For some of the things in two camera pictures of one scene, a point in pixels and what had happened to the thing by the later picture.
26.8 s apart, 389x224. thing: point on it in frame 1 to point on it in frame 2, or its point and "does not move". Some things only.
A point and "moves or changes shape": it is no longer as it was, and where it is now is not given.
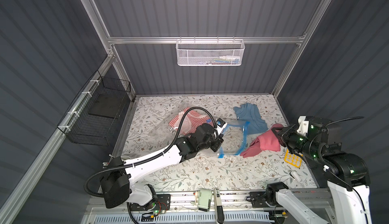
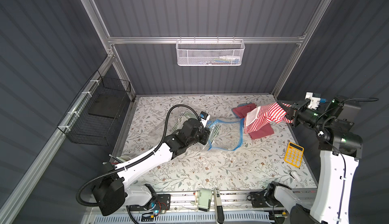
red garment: (267, 141) to (241, 110)
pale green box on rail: (204, 199) does not move
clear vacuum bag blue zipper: (201, 128) moves or changes shape
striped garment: (194, 120) to (258, 116)
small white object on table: (294, 175) does not move
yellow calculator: (293, 159) does not move
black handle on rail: (219, 210) does not move
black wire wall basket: (93, 118) does not move
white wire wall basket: (209, 52) does not move
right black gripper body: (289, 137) to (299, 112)
